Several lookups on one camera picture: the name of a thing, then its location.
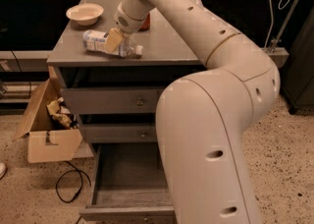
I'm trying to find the open cardboard box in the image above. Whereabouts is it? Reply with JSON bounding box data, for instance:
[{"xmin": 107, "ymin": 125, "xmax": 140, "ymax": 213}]
[{"xmin": 13, "ymin": 80, "xmax": 90, "ymax": 163}]

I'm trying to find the grey top drawer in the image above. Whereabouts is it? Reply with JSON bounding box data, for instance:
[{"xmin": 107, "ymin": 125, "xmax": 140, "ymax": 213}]
[{"xmin": 61, "ymin": 86, "xmax": 163, "ymax": 115}]

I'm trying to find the clear blue-label plastic bottle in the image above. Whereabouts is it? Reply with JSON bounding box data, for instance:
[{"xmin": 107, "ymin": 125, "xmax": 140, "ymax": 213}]
[{"xmin": 82, "ymin": 29, "xmax": 143, "ymax": 58}]

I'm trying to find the white hanging cable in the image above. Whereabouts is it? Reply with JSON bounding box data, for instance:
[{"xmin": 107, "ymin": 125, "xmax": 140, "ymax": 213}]
[{"xmin": 263, "ymin": 0, "xmax": 294, "ymax": 50}]

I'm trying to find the crumpled paper in box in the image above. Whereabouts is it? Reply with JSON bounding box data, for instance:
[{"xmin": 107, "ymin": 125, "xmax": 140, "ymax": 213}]
[{"xmin": 47, "ymin": 97, "xmax": 72, "ymax": 129}]

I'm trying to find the grey open bottom drawer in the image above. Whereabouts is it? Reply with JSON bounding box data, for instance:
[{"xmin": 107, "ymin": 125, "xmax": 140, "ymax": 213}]
[{"xmin": 79, "ymin": 142, "xmax": 177, "ymax": 224}]

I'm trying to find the metal stand pole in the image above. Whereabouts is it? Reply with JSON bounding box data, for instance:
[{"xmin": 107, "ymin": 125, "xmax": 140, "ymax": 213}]
[{"xmin": 265, "ymin": 0, "xmax": 313, "ymax": 55}]

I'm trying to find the grey wall ledge rail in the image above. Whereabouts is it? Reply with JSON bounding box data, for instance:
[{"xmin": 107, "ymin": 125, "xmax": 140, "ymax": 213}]
[{"xmin": 0, "ymin": 47, "xmax": 289, "ymax": 72}]

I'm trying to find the grey drawer cabinet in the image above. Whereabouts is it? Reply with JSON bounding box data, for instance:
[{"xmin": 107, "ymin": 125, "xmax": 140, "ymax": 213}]
[{"xmin": 46, "ymin": 0, "xmax": 210, "ymax": 153}]

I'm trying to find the dark cabinet at right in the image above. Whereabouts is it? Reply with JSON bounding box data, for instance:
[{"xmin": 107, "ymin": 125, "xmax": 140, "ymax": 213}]
[{"xmin": 281, "ymin": 7, "xmax": 314, "ymax": 114}]

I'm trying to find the red cola can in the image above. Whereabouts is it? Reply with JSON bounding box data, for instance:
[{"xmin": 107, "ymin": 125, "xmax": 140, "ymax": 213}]
[{"xmin": 139, "ymin": 15, "xmax": 150, "ymax": 31}]

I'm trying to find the white bowl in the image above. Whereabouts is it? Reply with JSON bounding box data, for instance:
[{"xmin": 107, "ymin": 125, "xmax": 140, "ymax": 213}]
[{"xmin": 66, "ymin": 3, "xmax": 104, "ymax": 26}]

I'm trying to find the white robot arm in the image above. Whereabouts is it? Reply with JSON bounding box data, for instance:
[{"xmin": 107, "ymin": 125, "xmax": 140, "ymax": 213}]
[{"xmin": 109, "ymin": 0, "xmax": 280, "ymax": 224}]

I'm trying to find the white sneaker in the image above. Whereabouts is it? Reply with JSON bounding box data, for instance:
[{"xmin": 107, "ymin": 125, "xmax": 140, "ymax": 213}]
[{"xmin": 0, "ymin": 162, "xmax": 7, "ymax": 180}]

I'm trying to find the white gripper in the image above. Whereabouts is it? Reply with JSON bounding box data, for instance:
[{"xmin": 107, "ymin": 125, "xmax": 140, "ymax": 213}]
[{"xmin": 105, "ymin": 3, "xmax": 147, "ymax": 53}]

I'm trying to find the grey middle drawer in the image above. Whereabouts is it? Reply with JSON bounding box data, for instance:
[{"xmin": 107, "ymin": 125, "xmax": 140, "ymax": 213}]
[{"xmin": 79, "ymin": 124, "xmax": 157, "ymax": 143}]

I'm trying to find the black floor cable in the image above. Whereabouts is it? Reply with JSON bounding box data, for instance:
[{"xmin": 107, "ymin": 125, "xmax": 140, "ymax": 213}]
[{"xmin": 55, "ymin": 160, "xmax": 92, "ymax": 204}]

